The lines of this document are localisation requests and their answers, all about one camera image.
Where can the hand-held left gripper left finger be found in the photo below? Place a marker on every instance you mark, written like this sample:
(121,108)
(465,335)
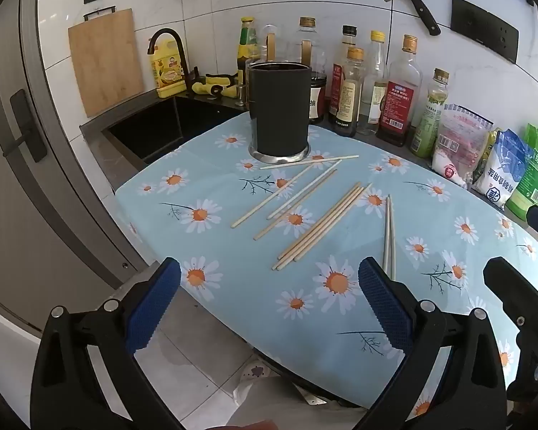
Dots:
(154,304)

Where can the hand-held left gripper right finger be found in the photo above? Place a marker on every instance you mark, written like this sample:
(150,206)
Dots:
(383,304)

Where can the bunch of wooden chopsticks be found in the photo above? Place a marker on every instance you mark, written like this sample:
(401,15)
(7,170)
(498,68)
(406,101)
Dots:
(323,224)

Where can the black cylindrical utensil holder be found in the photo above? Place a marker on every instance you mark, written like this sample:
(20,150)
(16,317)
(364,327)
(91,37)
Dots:
(280,112)

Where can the green bag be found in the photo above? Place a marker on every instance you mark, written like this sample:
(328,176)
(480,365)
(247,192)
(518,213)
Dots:
(535,174)

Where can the blue white salt bag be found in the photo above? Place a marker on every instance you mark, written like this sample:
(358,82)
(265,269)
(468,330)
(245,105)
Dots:
(504,170)

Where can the yellowish packet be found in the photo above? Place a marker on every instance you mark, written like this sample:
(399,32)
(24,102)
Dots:
(486,156)

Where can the light blue daisy tablecloth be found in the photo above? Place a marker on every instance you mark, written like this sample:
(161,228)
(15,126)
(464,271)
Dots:
(233,251)

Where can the clear bag red print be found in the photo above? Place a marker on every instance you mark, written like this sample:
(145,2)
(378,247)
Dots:
(457,143)

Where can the green oil bottle gold cap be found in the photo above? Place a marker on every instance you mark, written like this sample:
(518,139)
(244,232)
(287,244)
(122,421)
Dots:
(430,121)

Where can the grey door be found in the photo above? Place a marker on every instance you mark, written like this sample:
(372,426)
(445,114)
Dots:
(31,188)

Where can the black sink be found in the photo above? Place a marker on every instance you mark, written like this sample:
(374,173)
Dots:
(161,130)

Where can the square bottle red label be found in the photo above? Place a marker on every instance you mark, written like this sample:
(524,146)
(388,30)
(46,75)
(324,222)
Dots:
(399,103)

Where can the long black socket panel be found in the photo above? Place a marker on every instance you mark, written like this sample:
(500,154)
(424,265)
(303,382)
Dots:
(484,29)

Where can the small bottle beige label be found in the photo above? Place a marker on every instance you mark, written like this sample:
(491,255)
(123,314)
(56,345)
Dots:
(349,98)

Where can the soy sauce jug gold cap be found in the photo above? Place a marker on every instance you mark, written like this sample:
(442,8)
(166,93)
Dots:
(317,94)

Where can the clear bottle yellow cap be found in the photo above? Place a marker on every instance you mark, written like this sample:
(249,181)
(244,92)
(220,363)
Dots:
(376,76)

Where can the yellow dish soap bottle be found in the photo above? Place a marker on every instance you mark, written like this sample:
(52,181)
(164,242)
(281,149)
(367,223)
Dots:
(166,69)

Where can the wooden cutting board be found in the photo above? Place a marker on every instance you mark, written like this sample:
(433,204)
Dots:
(105,62)

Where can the black faucet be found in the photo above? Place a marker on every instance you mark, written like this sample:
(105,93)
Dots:
(181,49)

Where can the dark bottle black cap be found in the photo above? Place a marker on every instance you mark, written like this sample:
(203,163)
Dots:
(347,36)

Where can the green-cap oil bottle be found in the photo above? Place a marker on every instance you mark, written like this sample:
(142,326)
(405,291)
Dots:
(246,45)

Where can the clear plastic jug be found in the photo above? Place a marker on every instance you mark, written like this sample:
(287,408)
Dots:
(275,45)

